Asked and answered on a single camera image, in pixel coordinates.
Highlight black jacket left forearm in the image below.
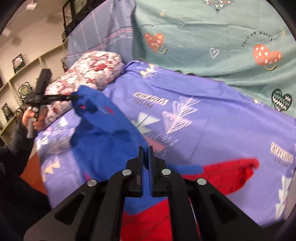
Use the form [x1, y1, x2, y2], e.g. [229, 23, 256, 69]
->
[1, 122, 36, 182]

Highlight wooden shelf unit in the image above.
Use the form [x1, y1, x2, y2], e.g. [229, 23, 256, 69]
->
[0, 0, 102, 142]

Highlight grey plaid bed sheet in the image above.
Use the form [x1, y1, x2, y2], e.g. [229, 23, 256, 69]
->
[66, 1, 135, 67]

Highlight green heart print blanket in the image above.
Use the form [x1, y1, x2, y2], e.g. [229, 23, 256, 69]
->
[132, 1, 295, 116]

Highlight red and blue pants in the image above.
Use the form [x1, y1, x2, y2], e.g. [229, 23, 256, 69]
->
[70, 86, 259, 240]

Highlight red floral pillow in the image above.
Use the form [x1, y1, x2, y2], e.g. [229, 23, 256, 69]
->
[43, 51, 125, 127]

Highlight person's left hand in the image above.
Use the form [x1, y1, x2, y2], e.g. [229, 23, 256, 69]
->
[22, 107, 48, 131]

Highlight purple printed bed sheet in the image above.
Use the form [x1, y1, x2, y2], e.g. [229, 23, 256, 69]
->
[37, 61, 295, 225]

